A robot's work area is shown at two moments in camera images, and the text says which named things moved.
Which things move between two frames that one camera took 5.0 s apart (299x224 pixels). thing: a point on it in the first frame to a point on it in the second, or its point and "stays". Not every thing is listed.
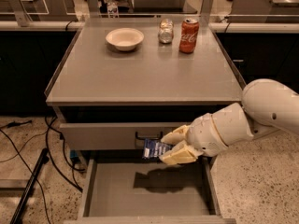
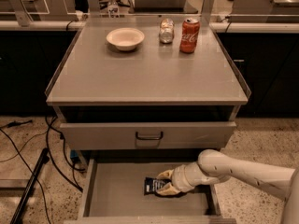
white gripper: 202,135 to 177,178
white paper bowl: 125,39 stays
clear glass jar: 165,32 stays
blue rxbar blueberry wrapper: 153,148 to 151,185
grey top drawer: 113,136 stays
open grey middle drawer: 149,191 stays
